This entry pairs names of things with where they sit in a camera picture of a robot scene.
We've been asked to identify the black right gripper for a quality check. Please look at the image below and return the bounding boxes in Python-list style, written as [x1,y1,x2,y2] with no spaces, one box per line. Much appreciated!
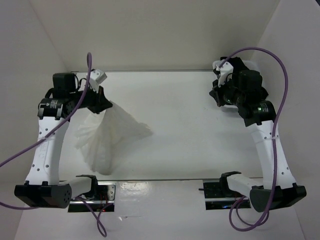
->
[209,74,245,107]

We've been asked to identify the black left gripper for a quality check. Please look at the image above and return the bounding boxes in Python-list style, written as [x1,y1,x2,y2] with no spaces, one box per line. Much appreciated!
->
[69,82,113,114]

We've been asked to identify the white pleated skirt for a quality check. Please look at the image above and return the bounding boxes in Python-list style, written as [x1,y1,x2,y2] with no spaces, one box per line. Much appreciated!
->
[74,102,153,176]

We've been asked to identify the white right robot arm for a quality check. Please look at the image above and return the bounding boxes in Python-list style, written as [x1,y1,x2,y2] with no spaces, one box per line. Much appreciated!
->
[209,70,307,213]

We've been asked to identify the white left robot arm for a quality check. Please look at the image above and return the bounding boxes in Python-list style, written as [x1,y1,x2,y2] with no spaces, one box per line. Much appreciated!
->
[14,69,113,209]

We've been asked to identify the black skirt in basket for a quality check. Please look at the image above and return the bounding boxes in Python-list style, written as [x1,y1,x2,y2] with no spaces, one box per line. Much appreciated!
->
[219,56,270,101]

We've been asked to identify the white perforated plastic basket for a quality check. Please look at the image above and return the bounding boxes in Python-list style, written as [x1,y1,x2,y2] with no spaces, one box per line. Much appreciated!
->
[242,60,262,76]

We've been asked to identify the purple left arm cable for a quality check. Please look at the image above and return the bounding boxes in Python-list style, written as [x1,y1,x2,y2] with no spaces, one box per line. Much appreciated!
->
[0,52,108,238]

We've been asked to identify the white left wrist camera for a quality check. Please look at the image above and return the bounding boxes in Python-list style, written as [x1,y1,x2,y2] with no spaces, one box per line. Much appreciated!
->
[88,69,107,93]

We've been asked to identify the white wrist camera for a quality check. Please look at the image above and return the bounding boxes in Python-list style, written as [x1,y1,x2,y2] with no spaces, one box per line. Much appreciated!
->
[88,69,107,93]
[212,60,234,87]

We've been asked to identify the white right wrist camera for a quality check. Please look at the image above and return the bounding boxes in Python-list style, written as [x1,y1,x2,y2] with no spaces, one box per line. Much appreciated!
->
[212,60,234,87]

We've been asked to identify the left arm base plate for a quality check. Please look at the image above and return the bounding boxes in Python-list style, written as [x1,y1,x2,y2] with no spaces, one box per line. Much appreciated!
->
[67,181,117,213]

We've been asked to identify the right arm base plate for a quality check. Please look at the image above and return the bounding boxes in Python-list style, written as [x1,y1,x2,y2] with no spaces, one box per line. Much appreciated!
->
[198,178,242,211]

